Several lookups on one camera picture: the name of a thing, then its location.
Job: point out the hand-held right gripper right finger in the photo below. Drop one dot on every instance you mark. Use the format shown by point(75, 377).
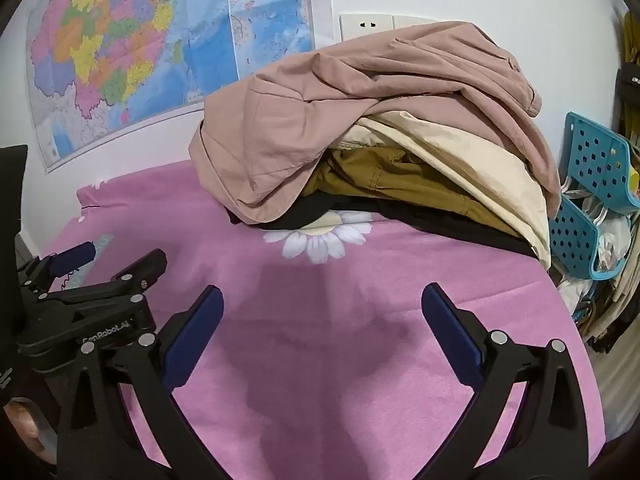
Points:
point(450, 330)

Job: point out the person's left hand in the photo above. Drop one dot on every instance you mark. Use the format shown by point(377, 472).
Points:
point(25, 425)

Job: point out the mustard garment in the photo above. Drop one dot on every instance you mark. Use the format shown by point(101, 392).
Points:
point(390, 170)

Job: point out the colourful wall map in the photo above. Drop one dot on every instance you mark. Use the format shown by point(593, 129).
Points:
point(150, 35)

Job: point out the blue perforated plastic basket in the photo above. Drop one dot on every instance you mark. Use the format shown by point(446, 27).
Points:
point(595, 155)

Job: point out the cream garment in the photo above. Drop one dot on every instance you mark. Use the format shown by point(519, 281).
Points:
point(475, 160)

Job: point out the white plastic bag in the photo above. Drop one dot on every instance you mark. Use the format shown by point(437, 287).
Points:
point(612, 240)

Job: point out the beige cloth pile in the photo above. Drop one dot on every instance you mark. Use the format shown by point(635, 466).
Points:
point(610, 310)

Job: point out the pink floral bed sheet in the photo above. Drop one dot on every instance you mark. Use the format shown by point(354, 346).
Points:
point(325, 310)

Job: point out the pink jacket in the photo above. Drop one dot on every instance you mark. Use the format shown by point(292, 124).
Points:
point(325, 110)

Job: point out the black garment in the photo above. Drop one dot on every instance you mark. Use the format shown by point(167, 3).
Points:
point(300, 210)

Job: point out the olive hanging cloth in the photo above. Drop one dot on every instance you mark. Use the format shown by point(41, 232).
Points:
point(631, 35)

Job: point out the black bag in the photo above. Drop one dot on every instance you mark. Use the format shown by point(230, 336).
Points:
point(629, 82)

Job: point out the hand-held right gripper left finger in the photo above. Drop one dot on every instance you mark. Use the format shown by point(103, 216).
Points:
point(195, 340)

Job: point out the white wall socket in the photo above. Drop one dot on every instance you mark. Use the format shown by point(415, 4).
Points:
point(366, 25)

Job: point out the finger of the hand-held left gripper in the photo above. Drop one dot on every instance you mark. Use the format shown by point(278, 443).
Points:
point(75, 255)
point(140, 265)

